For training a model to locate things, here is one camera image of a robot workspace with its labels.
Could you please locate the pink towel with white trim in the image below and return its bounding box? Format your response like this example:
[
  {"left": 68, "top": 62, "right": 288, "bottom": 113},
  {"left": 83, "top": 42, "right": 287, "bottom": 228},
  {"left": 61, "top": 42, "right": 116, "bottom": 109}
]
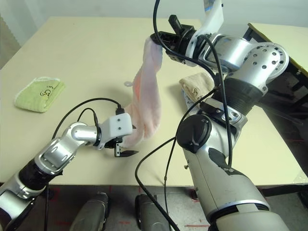
[{"left": 120, "top": 37, "right": 166, "bottom": 149}]

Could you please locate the black camera cable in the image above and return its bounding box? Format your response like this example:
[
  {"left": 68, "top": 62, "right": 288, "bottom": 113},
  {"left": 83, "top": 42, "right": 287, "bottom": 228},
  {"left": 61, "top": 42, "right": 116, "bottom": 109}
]
[
  {"left": 153, "top": 0, "right": 234, "bottom": 169},
  {"left": 51, "top": 97, "right": 126, "bottom": 140}
]

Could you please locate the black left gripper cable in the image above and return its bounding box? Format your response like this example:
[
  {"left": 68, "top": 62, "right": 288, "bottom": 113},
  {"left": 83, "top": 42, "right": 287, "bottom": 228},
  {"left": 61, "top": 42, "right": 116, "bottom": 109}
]
[{"left": 77, "top": 107, "right": 99, "bottom": 128}]

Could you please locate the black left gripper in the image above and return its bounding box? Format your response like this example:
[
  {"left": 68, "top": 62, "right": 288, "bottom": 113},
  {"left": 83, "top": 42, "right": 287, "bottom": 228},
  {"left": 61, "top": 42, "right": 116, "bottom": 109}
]
[{"left": 104, "top": 136, "right": 140, "bottom": 159}]

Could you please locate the black right camera cable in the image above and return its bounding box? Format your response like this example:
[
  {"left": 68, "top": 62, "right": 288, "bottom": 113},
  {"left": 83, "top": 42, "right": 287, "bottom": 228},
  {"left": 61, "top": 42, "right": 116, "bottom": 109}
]
[{"left": 153, "top": 0, "right": 234, "bottom": 169}]

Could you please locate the black table frame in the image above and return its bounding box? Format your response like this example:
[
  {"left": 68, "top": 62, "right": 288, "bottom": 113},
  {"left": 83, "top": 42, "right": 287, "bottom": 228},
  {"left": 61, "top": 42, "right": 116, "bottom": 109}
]
[{"left": 254, "top": 183, "right": 308, "bottom": 195}]

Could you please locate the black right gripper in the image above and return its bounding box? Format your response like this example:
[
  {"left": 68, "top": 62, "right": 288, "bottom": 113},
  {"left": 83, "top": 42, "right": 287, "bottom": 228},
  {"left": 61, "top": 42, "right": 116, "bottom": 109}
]
[{"left": 150, "top": 14, "right": 197, "bottom": 65}]

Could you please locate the green folded towel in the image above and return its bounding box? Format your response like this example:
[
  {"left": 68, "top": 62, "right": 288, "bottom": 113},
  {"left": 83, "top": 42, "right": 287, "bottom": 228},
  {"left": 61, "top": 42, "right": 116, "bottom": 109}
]
[{"left": 14, "top": 76, "right": 66, "bottom": 114}]

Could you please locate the grey robot right leg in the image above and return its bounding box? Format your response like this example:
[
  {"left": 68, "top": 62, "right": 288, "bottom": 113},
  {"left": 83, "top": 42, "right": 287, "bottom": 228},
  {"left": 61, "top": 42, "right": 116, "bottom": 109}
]
[{"left": 134, "top": 193, "right": 176, "bottom": 231}]

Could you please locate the grey robot left leg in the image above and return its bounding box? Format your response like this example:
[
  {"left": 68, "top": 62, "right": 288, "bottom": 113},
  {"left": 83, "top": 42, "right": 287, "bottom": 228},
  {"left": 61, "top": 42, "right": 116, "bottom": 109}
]
[{"left": 69, "top": 192, "right": 112, "bottom": 231}]

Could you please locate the grey robot leg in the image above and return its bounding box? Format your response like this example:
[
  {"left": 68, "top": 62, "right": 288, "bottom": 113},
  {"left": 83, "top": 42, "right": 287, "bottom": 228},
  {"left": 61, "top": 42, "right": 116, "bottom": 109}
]
[
  {"left": 134, "top": 193, "right": 176, "bottom": 231},
  {"left": 69, "top": 192, "right": 112, "bottom": 231}
]

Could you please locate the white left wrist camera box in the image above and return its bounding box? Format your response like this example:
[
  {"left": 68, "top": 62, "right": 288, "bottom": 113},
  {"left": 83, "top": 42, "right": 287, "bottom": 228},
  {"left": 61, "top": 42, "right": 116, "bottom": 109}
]
[{"left": 97, "top": 113, "right": 133, "bottom": 150}]

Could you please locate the light blue folded towel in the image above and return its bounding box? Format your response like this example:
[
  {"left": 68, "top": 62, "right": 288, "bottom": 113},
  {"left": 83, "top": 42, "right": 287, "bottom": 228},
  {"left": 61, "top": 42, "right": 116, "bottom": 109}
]
[{"left": 180, "top": 89, "right": 202, "bottom": 111}]

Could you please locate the beige folded towel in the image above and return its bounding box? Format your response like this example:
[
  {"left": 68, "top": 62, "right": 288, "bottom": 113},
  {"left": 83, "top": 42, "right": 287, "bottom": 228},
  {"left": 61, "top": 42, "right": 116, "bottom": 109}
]
[{"left": 179, "top": 72, "right": 217, "bottom": 102}]

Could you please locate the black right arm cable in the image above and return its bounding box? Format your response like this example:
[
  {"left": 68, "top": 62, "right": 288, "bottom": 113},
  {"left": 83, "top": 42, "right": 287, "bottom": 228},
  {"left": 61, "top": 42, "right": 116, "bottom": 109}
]
[{"left": 134, "top": 89, "right": 218, "bottom": 231}]

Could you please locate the black left camera cable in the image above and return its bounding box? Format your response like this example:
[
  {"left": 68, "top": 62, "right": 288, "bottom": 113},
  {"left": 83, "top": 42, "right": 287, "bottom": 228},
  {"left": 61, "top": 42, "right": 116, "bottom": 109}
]
[{"left": 51, "top": 97, "right": 126, "bottom": 140}]

